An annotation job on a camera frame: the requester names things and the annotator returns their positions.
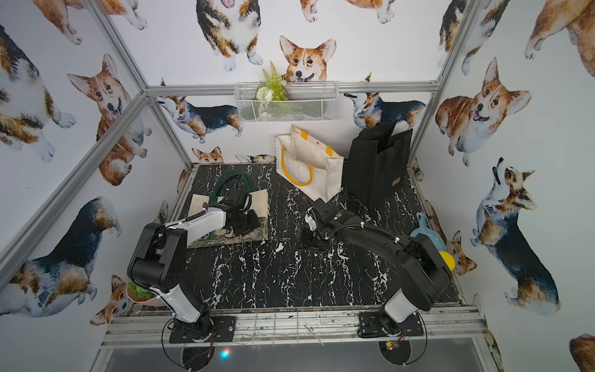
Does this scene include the artificial fern and white flower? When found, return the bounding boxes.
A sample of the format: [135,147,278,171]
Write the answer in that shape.
[256,62,291,120]

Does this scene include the light blue dustpan scoop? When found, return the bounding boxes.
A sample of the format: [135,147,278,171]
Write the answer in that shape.
[410,212,447,252]

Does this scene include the cream tote bag yellow handles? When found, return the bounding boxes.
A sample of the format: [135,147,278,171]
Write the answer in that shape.
[275,126,344,202]

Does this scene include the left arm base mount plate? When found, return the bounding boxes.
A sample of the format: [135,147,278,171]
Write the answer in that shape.
[169,316,237,344]

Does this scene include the potted green plant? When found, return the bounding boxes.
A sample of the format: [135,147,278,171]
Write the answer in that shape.
[126,280,164,306]

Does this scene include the cream tote bag green handles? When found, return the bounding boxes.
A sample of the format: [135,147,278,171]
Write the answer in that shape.
[188,170,269,249]

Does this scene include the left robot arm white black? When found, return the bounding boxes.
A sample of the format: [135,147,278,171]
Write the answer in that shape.
[127,188,259,333]

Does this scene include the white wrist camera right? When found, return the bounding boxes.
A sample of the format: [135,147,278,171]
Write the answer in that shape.
[305,215,317,231]

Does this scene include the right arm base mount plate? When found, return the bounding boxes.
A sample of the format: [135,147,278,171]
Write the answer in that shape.
[356,311,425,339]

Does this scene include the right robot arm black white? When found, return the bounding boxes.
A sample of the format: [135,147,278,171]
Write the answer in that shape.
[304,199,454,324]

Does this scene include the black canvas tote bag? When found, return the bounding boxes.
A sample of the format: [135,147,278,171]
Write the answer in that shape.
[342,121,413,209]

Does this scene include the white wire wall basket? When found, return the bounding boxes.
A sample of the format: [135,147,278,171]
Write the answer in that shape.
[234,82,339,123]

